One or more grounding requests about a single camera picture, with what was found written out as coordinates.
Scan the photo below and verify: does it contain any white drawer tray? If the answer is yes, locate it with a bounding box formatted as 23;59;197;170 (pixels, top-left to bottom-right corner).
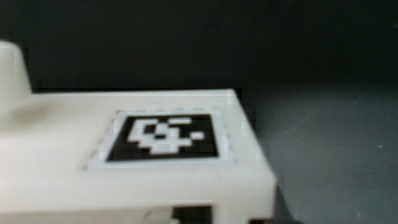
0;41;277;224

